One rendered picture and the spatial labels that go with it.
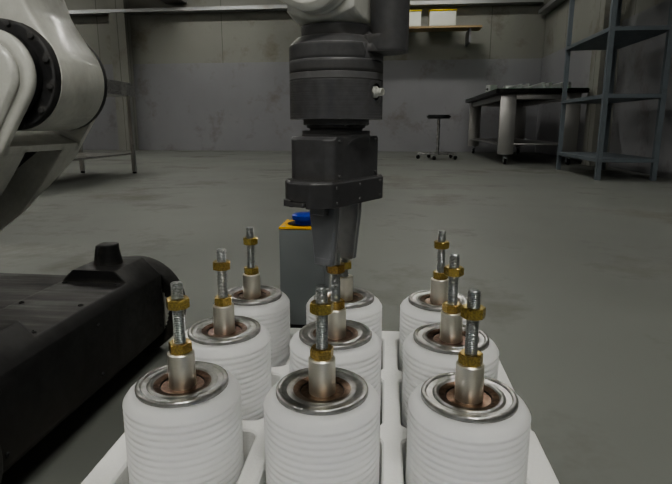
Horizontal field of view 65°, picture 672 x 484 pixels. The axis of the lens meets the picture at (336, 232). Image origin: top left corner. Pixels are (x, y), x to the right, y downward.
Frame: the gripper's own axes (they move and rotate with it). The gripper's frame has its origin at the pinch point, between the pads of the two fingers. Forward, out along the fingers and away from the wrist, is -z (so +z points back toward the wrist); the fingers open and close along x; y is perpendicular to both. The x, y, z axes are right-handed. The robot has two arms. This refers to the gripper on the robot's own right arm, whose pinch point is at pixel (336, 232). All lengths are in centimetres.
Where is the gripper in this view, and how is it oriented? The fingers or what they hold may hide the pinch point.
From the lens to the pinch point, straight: 52.7
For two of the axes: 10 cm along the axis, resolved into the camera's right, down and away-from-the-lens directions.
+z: 0.0, -9.8, -2.0
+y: 8.3, 1.1, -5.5
